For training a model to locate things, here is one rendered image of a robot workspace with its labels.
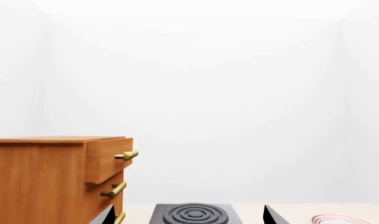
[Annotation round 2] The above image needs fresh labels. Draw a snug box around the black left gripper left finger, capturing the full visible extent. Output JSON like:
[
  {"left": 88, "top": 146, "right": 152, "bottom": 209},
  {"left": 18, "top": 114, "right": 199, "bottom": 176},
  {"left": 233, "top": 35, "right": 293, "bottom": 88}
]
[{"left": 90, "top": 204, "right": 116, "bottom": 224}]

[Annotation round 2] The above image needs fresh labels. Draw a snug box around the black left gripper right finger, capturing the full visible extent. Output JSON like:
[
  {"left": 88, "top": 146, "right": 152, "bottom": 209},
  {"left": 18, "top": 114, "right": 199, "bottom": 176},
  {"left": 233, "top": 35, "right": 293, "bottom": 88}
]
[{"left": 263, "top": 204, "right": 290, "bottom": 224}]

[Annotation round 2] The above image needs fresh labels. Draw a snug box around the white plate with red rings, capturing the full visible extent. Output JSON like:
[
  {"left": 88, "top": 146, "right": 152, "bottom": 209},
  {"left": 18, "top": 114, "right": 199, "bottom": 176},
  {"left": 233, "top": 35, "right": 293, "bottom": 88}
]
[{"left": 311, "top": 213, "right": 362, "bottom": 224}]

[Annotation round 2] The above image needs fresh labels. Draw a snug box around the open wooden drawer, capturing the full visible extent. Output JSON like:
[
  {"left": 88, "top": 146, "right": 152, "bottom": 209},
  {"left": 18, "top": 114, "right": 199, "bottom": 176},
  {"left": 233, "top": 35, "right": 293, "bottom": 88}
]
[{"left": 83, "top": 137, "right": 134, "bottom": 185}]

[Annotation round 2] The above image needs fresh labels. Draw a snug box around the wooden drawer cabinet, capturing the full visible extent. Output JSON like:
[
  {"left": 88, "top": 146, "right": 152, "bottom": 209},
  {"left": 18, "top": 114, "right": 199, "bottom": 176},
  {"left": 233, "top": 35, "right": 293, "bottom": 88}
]
[{"left": 0, "top": 136, "right": 126, "bottom": 224}]

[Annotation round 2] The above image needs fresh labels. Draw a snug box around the black stove burner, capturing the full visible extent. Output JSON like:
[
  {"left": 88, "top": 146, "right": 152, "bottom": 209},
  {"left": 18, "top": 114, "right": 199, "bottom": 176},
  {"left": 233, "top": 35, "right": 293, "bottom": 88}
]
[{"left": 148, "top": 203, "right": 243, "bottom": 224}]

